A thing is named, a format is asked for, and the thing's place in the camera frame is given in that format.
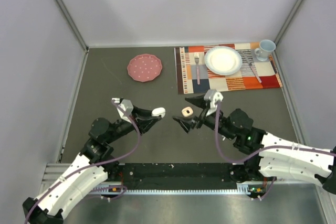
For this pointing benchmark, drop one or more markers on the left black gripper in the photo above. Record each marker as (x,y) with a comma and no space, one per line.
(144,119)

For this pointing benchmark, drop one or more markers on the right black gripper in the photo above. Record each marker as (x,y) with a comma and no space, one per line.
(187,124)

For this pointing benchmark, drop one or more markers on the white earbud charging case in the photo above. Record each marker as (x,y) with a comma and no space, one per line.
(187,111)

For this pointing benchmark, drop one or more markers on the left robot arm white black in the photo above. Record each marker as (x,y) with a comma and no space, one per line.
(93,164)

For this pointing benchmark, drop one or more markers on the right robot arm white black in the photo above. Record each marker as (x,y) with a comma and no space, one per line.
(267,156)

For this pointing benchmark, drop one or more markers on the patchwork colourful placemat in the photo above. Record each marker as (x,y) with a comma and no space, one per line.
(244,79)

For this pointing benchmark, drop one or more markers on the pink polka dot plate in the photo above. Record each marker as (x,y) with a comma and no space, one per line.
(144,67)

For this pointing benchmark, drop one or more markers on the white paper plate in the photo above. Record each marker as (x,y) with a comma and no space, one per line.
(223,60)

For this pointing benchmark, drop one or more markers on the light blue mug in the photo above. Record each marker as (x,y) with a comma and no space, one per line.
(265,49)

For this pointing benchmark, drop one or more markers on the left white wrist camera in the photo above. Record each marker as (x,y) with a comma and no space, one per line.
(124,108)

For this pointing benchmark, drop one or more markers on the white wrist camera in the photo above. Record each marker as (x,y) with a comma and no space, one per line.
(124,108)
(212,97)

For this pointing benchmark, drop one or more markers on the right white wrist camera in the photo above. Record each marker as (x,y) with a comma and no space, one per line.
(212,97)

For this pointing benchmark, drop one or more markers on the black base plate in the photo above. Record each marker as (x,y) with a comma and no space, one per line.
(181,175)

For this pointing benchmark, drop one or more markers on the pink handled fork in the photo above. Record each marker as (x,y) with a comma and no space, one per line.
(196,59)

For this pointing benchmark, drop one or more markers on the pink handled knife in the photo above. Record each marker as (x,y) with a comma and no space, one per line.
(252,68)

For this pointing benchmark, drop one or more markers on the grey slotted cable duct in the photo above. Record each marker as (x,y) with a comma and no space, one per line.
(240,189)

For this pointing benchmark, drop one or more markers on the aluminium frame rail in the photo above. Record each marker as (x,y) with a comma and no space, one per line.
(54,171)

